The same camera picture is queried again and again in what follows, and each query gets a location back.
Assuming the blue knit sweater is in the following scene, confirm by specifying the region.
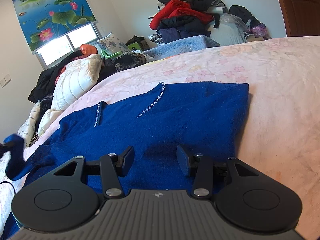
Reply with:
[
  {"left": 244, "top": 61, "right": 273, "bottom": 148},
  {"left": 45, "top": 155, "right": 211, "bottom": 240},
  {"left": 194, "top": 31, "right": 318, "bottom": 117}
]
[{"left": 0, "top": 81, "right": 250, "bottom": 239}]

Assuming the dark clothes pile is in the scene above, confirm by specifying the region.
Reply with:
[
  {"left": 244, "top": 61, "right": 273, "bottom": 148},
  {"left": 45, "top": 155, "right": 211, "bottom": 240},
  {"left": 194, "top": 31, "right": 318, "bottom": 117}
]
[{"left": 149, "top": 0, "right": 270, "bottom": 46}]

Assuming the pink floral bedspread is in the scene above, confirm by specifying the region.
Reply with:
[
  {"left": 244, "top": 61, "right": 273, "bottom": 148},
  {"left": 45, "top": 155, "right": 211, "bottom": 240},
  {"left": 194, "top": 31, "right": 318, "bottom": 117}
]
[{"left": 0, "top": 35, "right": 320, "bottom": 240}]

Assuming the black garment by duvet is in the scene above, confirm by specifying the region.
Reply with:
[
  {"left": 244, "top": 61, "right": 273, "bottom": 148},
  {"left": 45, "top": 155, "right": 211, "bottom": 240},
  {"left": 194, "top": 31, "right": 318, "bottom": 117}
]
[{"left": 28, "top": 50, "right": 83, "bottom": 103}]

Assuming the white quilted duvet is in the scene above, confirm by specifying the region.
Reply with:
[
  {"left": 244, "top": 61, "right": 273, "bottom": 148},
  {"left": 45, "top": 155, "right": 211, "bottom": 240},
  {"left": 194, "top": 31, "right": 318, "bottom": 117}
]
[{"left": 37, "top": 54, "right": 102, "bottom": 136}]

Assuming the orange garment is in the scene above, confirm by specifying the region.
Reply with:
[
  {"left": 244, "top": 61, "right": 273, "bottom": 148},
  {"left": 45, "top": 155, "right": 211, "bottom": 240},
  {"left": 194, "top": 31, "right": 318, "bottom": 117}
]
[{"left": 80, "top": 44, "right": 98, "bottom": 57}]

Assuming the leopard print garment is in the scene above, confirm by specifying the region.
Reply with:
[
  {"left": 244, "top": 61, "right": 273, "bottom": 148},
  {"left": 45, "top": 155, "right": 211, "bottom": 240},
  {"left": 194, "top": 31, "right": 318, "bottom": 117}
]
[{"left": 114, "top": 51, "right": 146, "bottom": 72}]

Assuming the window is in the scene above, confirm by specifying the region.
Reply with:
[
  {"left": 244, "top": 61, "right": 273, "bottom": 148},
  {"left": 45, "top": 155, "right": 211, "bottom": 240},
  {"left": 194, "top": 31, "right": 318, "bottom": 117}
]
[{"left": 34, "top": 23, "right": 102, "bottom": 70}]

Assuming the floral pillow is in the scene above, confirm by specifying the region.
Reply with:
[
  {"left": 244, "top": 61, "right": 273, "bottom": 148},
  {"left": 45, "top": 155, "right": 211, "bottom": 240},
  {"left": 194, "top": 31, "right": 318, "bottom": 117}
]
[{"left": 96, "top": 33, "right": 130, "bottom": 55}]

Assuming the light blue fleece blanket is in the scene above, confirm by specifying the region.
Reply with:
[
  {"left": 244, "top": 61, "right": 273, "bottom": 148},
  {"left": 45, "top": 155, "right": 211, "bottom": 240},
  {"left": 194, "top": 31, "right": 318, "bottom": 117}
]
[{"left": 143, "top": 35, "right": 220, "bottom": 60}]

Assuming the green plastic stool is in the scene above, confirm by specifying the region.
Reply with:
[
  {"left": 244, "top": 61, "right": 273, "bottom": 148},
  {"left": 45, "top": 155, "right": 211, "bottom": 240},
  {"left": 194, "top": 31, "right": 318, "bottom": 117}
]
[{"left": 101, "top": 42, "right": 141, "bottom": 59}]

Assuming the grey bundled bedding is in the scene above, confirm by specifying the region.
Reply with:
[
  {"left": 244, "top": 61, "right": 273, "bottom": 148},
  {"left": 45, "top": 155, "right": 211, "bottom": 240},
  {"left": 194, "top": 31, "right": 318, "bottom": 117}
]
[{"left": 207, "top": 14, "right": 247, "bottom": 46}]

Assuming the lotus print roller blind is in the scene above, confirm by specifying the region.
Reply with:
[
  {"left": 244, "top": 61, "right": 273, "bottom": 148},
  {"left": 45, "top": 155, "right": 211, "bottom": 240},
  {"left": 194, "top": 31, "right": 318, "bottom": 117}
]
[{"left": 12, "top": 0, "right": 97, "bottom": 53}]

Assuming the red garment on pile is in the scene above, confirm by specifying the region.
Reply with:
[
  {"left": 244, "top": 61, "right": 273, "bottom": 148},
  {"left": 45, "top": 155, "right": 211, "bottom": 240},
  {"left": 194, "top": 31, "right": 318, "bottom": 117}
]
[{"left": 149, "top": 0, "right": 214, "bottom": 30}]

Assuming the brown wooden door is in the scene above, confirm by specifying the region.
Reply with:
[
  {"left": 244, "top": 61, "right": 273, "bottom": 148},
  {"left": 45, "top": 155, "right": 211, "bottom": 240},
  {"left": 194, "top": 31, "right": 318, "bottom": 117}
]
[{"left": 278, "top": 0, "right": 320, "bottom": 37}]

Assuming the white wall switch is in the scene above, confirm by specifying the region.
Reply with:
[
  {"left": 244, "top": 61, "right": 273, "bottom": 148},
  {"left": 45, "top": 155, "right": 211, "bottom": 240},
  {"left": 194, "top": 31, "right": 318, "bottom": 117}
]
[{"left": 0, "top": 74, "right": 11, "bottom": 88}]

